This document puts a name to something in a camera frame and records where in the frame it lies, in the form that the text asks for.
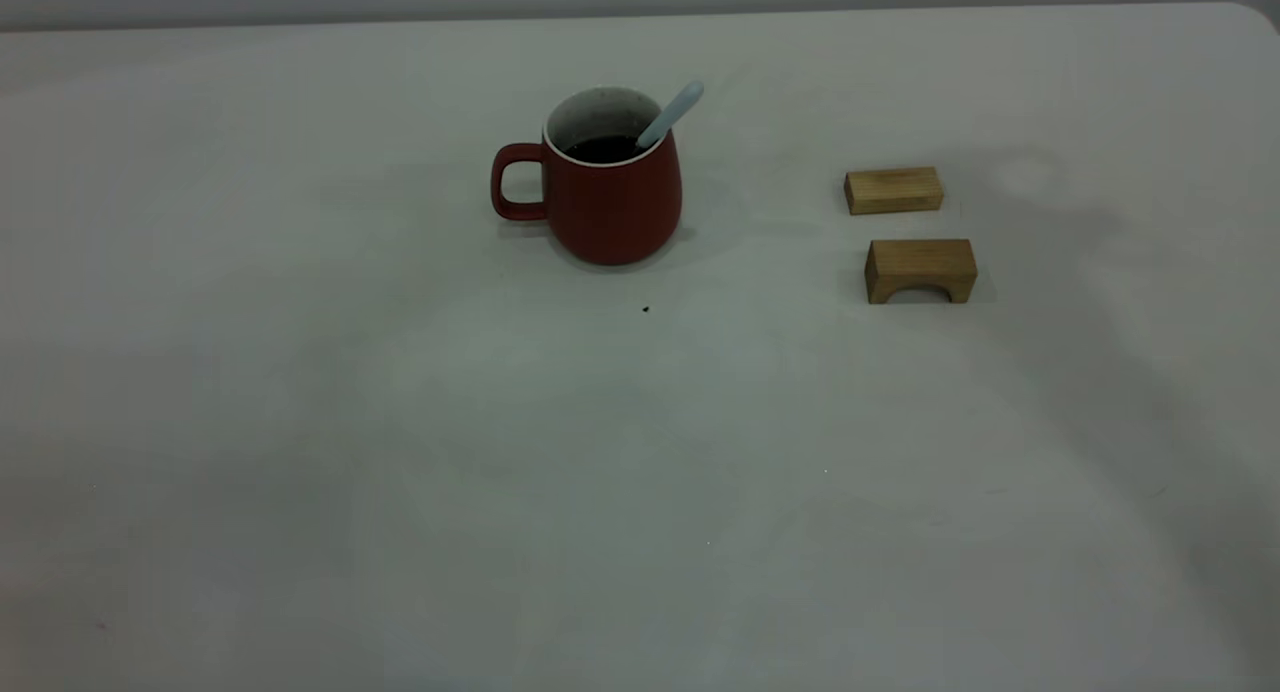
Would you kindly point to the red ceramic mug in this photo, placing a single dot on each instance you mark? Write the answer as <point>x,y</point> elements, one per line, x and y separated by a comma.
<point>610,207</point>

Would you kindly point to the arched wooden block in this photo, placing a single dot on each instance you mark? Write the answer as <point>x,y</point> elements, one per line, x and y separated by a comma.
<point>920,262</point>

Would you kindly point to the flat rectangular wooden block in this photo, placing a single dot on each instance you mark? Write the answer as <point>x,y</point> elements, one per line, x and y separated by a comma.
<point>895,192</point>

